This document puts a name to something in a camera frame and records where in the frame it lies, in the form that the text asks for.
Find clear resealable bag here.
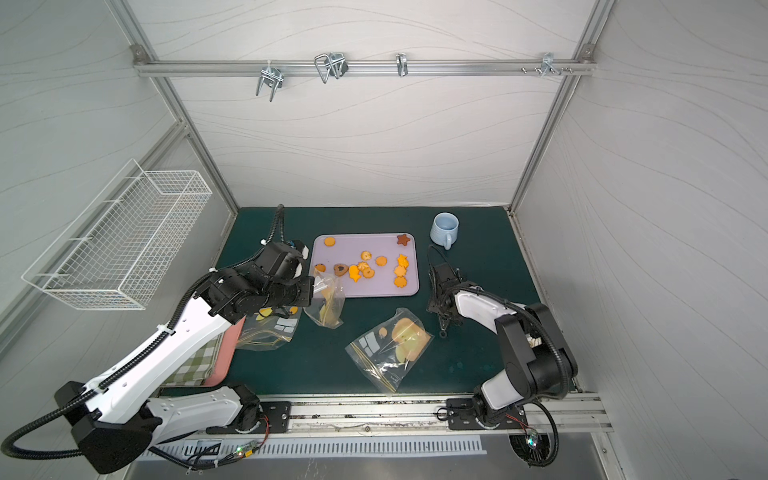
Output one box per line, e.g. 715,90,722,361
304,271,346,329

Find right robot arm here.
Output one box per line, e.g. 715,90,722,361
427,246,578,430

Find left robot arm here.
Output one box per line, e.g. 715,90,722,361
1,206,314,474

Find resealable bag with duck print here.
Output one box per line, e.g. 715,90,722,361
236,306,301,351

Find resealable bag centre table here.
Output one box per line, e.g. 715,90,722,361
345,308,433,395

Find metal tongs on table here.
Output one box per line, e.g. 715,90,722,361
438,316,451,338

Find brown heart cookie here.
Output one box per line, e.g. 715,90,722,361
334,264,349,277

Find light blue ceramic mug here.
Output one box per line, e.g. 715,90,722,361
430,212,460,250

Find lilac plastic tray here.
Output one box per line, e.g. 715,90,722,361
311,232,420,298

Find pink tray with checked cloth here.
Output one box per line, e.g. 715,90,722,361
161,319,245,388

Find metal hook clamp left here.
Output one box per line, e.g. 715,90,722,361
255,62,284,102

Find metal hook clamp small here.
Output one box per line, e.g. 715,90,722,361
395,53,408,78

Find metal hook clamp middle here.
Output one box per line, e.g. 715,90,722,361
313,52,349,84

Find metal hook clamp right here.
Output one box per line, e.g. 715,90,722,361
520,52,572,77

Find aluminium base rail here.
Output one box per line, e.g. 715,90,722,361
260,393,614,437

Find white wire basket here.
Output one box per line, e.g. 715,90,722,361
21,159,212,311

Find aluminium cross rail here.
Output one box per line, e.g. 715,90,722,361
134,57,598,78

